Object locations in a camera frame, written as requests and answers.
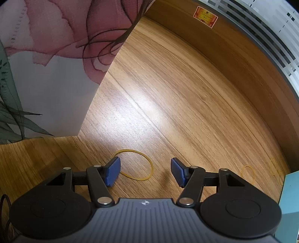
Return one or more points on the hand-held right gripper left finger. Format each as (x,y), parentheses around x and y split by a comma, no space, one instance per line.
(113,171)

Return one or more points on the teal box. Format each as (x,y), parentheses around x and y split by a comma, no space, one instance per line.
(289,210)

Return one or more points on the floral white shopping bag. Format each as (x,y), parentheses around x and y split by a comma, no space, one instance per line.
(46,70)

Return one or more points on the striped glass partition with label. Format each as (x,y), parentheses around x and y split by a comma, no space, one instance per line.
(245,46)

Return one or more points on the red gold label sticker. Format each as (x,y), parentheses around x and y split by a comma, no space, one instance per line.
(205,16)

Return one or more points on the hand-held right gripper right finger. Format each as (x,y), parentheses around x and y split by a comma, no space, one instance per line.
(177,171)

